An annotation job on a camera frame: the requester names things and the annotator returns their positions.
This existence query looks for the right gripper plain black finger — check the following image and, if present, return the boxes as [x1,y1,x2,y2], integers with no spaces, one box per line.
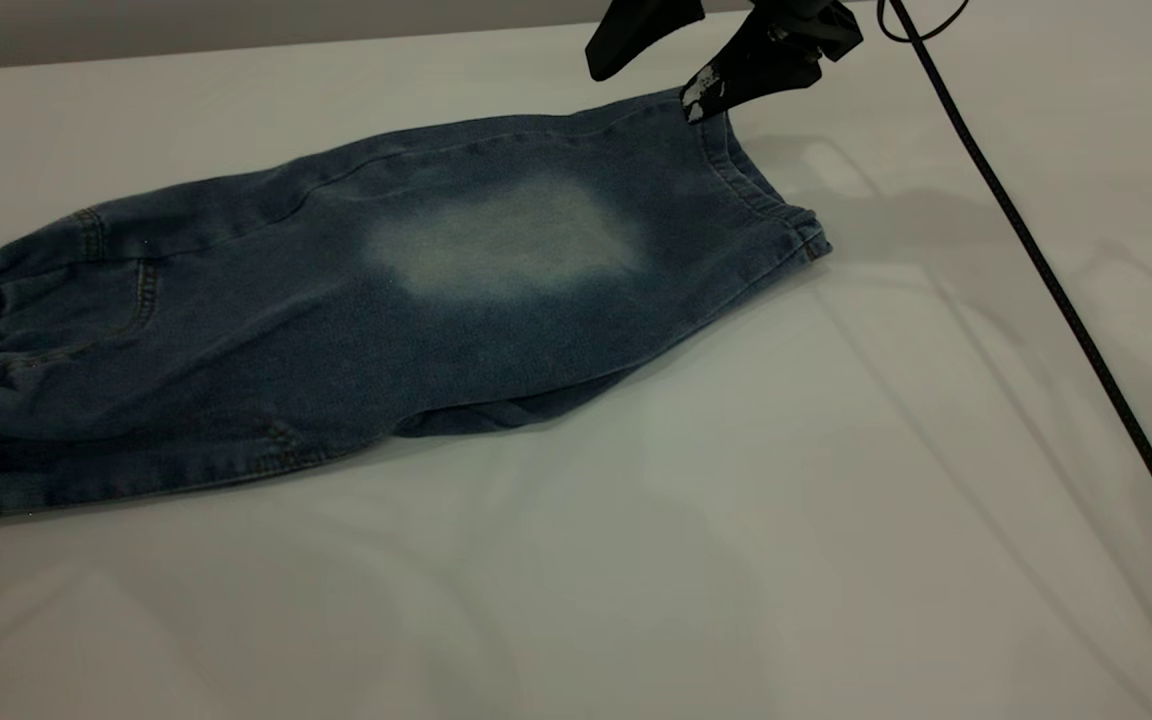
[586,0,707,83]

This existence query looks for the right gripper worn-tip finger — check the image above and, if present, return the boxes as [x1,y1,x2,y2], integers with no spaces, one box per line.
[681,0,864,123]

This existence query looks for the long black braided cable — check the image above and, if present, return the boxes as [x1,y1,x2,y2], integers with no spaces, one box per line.
[876,0,1152,626]

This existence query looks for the blue denim shorts with print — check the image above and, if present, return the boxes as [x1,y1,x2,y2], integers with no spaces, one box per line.
[0,88,832,523]

